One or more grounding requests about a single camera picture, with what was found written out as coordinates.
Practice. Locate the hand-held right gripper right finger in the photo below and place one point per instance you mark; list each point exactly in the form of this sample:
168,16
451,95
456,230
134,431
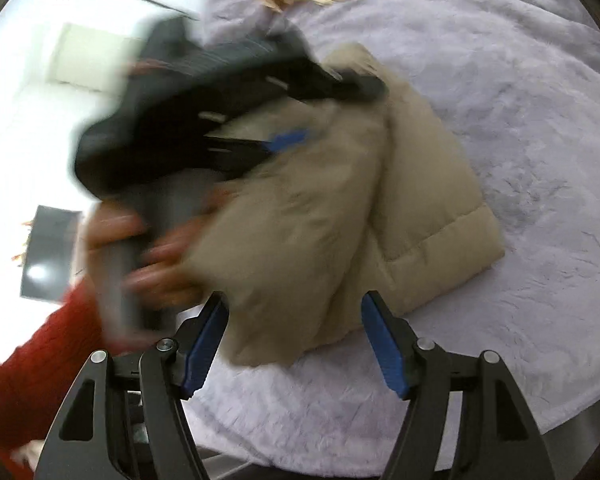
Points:
385,350

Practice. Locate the grey plush bed blanket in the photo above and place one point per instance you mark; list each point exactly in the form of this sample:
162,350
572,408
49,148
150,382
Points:
505,110

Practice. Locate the dark monitor screen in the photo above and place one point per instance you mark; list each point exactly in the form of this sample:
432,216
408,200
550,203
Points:
47,255

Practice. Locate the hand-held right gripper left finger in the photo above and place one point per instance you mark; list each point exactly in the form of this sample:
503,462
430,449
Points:
205,345

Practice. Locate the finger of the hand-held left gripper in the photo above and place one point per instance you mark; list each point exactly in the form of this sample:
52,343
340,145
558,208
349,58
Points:
285,141
345,86

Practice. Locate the person's left forearm red sleeve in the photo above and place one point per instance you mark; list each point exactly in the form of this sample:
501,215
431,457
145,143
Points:
30,360

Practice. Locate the khaki puffer jacket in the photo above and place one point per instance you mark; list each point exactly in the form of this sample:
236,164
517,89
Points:
330,210

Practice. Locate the person's left hand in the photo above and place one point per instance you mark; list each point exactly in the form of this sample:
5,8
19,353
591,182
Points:
180,247

